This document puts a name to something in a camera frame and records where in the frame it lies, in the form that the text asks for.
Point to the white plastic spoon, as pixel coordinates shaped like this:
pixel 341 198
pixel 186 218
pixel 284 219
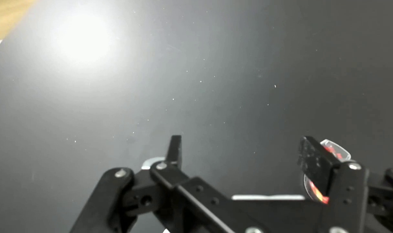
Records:
pixel 152 163

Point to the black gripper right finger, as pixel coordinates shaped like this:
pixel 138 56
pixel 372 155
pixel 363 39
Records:
pixel 346 194

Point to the small clear red object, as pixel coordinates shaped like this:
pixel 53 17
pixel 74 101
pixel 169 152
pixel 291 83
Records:
pixel 335 149

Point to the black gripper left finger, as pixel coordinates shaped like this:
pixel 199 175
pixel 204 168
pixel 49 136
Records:
pixel 161 198

